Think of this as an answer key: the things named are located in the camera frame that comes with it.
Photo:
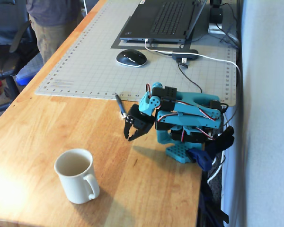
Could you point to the black power adapter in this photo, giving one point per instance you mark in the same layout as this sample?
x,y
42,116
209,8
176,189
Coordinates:
x,y
216,14

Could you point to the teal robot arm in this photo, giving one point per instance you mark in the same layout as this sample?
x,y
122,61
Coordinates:
x,y
194,118

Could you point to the black usb hub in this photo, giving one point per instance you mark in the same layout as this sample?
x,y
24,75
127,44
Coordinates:
x,y
184,55

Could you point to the white ceramic mug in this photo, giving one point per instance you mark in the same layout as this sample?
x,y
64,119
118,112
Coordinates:
x,y
73,184

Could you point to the black laptop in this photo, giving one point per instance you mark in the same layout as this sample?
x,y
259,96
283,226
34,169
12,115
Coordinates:
x,y
165,21

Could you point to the black computer mouse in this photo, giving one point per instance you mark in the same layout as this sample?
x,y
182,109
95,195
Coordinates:
x,y
131,58

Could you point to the black office chair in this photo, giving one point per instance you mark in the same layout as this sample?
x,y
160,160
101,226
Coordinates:
x,y
4,35

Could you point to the person in grey shirt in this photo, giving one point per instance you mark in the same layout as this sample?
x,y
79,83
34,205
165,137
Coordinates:
x,y
52,21

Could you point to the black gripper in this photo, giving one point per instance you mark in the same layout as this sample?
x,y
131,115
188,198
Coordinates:
x,y
140,125

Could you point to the grey cutting mat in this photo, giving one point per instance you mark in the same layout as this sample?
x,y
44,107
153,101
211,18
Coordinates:
x,y
92,59

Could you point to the blue table clamp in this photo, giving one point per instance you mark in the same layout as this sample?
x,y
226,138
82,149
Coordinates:
x,y
201,158

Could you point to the dark blue pen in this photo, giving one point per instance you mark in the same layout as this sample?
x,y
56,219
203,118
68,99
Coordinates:
x,y
120,104

